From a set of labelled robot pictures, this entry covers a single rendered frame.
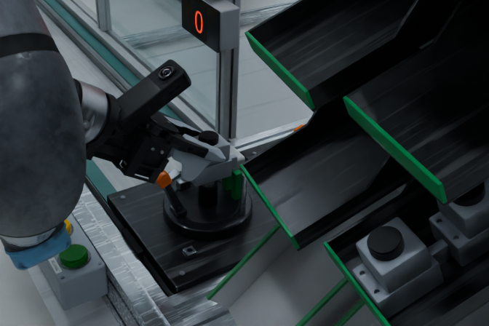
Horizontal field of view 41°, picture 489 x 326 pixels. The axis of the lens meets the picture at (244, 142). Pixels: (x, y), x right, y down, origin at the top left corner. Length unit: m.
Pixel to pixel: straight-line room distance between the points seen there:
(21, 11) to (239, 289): 0.50
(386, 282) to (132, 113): 0.43
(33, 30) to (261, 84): 1.22
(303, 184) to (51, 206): 0.31
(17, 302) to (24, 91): 0.69
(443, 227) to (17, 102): 0.38
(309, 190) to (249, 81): 0.98
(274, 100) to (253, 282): 0.79
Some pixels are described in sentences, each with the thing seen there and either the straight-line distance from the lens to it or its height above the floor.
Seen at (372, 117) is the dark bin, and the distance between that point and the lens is 0.56.
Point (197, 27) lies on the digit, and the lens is 1.12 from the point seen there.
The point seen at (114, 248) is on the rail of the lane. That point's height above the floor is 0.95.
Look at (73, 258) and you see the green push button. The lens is 0.99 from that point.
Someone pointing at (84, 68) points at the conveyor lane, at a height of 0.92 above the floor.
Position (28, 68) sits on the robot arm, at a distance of 0.45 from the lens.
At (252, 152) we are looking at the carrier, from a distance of 1.19.
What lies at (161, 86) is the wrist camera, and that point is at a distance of 0.87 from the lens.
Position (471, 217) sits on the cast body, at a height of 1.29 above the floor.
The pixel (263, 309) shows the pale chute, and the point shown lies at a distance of 0.84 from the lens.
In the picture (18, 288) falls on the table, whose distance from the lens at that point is 1.12.
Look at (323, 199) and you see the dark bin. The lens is 0.69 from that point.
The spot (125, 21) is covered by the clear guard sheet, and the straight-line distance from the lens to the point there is 1.57.
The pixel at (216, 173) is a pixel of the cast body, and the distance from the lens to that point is 0.98.
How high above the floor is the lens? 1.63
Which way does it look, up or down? 33 degrees down
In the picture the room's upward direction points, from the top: 3 degrees clockwise
